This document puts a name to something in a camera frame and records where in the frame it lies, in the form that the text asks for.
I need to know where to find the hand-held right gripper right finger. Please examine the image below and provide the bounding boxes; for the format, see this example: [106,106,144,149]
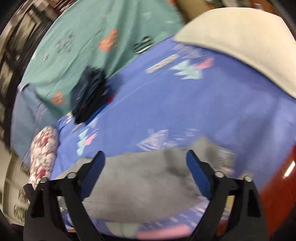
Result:
[186,149,269,241]

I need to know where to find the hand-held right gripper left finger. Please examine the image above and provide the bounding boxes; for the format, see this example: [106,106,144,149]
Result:
[23,151,105,241]

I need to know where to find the grey sweatpants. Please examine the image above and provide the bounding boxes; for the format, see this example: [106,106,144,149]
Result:
[55,136,237,220]

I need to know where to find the folded black pants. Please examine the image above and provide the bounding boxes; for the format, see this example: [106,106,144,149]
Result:
[72,89,115,124]

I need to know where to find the floral bolster pillow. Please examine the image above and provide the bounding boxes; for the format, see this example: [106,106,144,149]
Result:
[29,126,59,189]

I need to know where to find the folded blue garment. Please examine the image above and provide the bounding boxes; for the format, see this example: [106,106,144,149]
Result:
[87,109,104,124]

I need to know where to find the blue printed bed sheet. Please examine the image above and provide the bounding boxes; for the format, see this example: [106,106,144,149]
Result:
[50,36,296,241]

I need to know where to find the grey-blue plaid sheet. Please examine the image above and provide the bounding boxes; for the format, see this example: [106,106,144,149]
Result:
[10,83,61,163]

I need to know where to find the folded blue jeans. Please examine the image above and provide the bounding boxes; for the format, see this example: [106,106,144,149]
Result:
[69,66,109,116]

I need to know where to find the teal heart-print sheet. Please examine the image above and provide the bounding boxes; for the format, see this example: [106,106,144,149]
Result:
[23,0,185,116]

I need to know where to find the white pillow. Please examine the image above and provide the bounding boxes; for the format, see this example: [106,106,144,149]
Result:
[174,9,296,98]

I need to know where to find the wooden bed frame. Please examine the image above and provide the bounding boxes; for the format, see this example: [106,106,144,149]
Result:
[216,144,296,241]

